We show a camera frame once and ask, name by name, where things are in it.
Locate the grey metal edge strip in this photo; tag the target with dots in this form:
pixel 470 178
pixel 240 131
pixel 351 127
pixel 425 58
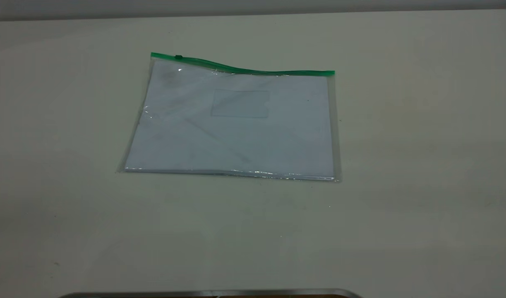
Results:
pixel 211 294

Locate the clear plastic green-zip bag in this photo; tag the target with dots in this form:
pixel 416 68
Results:
pixel 236 140

